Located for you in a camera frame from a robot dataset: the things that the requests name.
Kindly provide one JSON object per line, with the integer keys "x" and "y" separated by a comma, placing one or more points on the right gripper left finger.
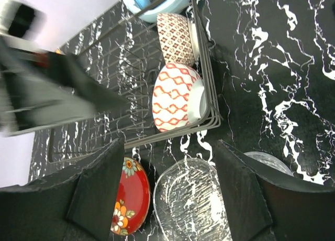
{"x": 74, "y": 203}

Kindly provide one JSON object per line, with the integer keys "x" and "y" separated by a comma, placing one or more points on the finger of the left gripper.
{"x": 44, "y": 90}

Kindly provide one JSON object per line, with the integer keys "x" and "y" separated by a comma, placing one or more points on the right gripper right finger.
{"x": 263, "y": 203}

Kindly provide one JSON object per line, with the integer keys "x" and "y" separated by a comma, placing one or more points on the red floral plate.
{"x": 133, "y": 199}

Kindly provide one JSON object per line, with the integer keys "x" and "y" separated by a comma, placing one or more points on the orange patterned white bowl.
{"x": 178, "y": 98}

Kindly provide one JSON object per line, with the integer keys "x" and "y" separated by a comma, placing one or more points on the brown patterned bowl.
{"x": 178, "y": 39}

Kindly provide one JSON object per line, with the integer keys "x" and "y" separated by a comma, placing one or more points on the clear glass mug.
{"x": 270, "y": 161}

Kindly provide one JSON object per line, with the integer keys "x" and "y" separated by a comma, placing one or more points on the clear glass plate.
{"x": 188, "y": 202}

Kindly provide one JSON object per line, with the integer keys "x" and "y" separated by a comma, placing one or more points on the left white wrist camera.
{"x": 20, "y": 19}

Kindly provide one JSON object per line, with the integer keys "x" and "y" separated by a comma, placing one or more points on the grey wire dish rack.
{"x": 123, "y": 53}

